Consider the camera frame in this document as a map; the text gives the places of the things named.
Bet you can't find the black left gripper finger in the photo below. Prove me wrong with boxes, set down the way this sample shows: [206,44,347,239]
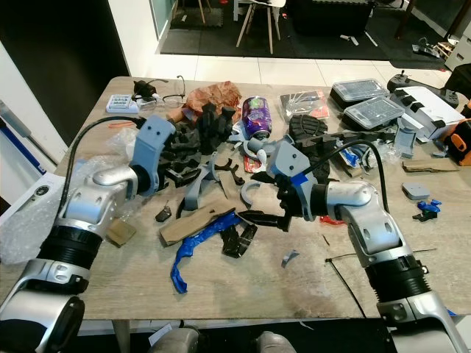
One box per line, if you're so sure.
[215,109,238,151]
[190,103,217,151]

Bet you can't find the crumpled brown paper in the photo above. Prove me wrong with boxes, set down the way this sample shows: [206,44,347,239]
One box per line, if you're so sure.
[183,80,244,118]

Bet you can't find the grey printed forked part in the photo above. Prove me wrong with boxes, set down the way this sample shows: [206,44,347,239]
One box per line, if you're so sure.
[181,160,229,211]

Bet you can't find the purple drink can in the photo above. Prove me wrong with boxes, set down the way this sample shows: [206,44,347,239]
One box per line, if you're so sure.
[241,96,274,140]

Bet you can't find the thin-framed eyeglasses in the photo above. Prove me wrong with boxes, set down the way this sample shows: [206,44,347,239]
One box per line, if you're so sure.
[137,75,189,113]

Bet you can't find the small red plastic piece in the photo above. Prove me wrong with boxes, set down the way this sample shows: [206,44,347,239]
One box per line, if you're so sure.
[319,213,348,227]

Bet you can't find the tiny grey curved piece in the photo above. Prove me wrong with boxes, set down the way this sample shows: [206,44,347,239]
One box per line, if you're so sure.
[280,249,301,268]

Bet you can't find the long brown cardboard piece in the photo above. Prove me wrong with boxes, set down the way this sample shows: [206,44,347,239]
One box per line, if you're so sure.
[160,192,237,248]

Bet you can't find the black ribbed printed part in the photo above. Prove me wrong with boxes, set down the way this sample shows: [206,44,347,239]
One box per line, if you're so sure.
[286,113,333,160]

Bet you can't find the blue printed plastic part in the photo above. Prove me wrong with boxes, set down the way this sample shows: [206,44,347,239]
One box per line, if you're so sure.
[170,207,241,296]

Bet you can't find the small white box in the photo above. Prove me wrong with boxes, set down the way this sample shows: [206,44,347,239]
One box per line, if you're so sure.
[106,93,140,114]

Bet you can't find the clear packet with red print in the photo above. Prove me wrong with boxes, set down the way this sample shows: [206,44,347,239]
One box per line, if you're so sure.
[279,89,329,120]

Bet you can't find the black zip tie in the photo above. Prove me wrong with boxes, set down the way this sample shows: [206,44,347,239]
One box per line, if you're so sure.
[323,249,439,318]

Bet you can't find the small tan cardboard square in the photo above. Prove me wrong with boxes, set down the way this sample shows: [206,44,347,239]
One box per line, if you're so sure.
[107,218,138,248]

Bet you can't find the clear lidded plastic parts box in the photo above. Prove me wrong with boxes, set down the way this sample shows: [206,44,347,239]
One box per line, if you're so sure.
[341,95,406,132]
[330,78,392,106]

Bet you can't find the small grey rounded block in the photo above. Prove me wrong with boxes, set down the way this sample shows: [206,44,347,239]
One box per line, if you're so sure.
[402,179,432,202]

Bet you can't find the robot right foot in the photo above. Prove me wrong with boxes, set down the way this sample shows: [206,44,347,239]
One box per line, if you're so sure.
[253,331,300,353]

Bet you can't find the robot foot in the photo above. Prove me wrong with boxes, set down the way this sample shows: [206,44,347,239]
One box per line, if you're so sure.
[253,331,300,353]
[153,327,201,353]

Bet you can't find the white chair with wooden legs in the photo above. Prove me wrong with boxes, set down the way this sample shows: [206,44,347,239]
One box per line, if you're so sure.
[235,0,285,55]

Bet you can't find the small blue printed part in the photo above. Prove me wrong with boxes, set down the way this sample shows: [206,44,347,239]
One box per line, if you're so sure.
[415,198,443,223]

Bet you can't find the flat brown cardboard strip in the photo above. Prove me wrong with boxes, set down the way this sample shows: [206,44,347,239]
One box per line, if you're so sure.
[402,157,461,174]

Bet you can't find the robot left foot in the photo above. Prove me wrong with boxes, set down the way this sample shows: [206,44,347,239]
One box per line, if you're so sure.
[153,327,201,353]

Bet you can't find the black cabinet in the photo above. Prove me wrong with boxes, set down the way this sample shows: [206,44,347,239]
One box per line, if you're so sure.
[286,0,370,35]

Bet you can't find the white carton box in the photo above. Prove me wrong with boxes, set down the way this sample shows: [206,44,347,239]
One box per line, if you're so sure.
[389,85,466,142]

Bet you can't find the black remote controller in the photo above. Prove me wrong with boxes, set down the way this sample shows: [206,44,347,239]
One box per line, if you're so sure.
[386,70,461,98]

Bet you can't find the clear bubble wrap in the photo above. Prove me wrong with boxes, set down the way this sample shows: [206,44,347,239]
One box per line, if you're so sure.
[0,182,83,267]

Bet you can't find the orange and black tool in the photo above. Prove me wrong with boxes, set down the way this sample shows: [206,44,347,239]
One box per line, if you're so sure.
[440,116,471,167]

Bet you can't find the white drawer unit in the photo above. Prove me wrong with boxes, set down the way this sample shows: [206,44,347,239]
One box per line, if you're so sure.
[444,31,471,73]

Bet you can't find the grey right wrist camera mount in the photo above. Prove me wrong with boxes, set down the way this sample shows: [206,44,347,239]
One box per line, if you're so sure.
[267,139,313,198]

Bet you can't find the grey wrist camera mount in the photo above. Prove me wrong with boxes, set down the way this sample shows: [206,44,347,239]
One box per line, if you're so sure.
[267,139,313,198]
[130,115,177,195]

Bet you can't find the grey printed ring part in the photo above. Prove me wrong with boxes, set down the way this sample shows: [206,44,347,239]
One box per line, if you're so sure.
[238,138,275,164]

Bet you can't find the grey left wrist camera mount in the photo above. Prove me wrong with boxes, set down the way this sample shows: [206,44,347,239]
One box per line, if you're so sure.
[130,115,177,195]

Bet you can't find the small black printed bracket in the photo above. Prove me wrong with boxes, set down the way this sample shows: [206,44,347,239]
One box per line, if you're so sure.
[220,222,259,260]

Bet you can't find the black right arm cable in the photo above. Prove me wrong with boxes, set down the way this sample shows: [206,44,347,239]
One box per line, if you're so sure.
[308,138,391,214]

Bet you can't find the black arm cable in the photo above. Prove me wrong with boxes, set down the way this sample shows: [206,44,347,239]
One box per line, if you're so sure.
[65,115,145,221]
[308,138,391,214]

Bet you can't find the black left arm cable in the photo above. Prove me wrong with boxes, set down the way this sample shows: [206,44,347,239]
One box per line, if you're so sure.
[65,115,145,221]

